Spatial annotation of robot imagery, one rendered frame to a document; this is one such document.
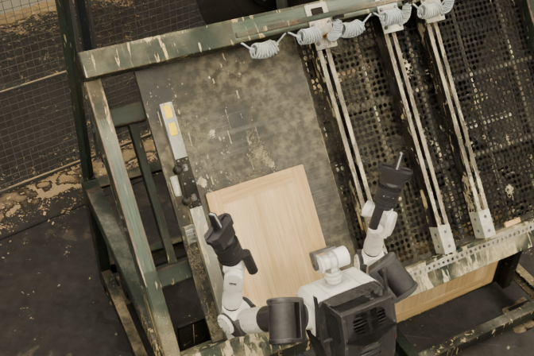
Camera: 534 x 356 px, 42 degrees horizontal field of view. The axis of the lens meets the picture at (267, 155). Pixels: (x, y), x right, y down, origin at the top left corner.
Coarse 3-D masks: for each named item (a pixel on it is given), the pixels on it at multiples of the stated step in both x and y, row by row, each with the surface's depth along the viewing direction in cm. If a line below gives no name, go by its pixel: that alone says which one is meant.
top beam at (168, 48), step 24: (336, 0) 289; (360, 0) 293; (216, 24) 270; (240, 24) 273; (264, 24) 277; (96, 48) 253; (120, 48) 256; (144, 48) 259; (168, 48) 262; (192, 48) 266; (216, 48) 270; (96, 72) 252; (120, 72) 260
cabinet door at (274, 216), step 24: (288, 168) 285; (216, 192) 273; (240, 192) 277; (264, 192) 281; (288, 192) 285; (240, 216) 276; (264, 216) 280; (288, 216) 284; (312, 216) 287; (240, 240) 276; (264, 240) 279; (288, 240) 283; (312, 240) 287; (264, 264) 279; (288, 264) 282; (264, 288) 278; (288, 288) 282
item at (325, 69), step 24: (312, 24) 283; (336, 24) 276; (312, 48) 291; (336, 72) 290; (336, 96) 290; (336, 120) 289; (336, 144) 295; (360, 168) 291; (360, 192) 290; (360, 216) 293
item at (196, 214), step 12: (168, 120) 266; (168, 132) 266; (168, 144) 269; (180, 144) 267; (180, 156) 267; (180, 180) 268; (192, 216) 267; (204, 216) 269; (204, 228) 268; (204, 240) 268; (204, 252) 268; (204, 264) 269; (216, 264) 269; (216, 276) 269; (216, 288) 268; (216, 300) 268; (228, 336) 269
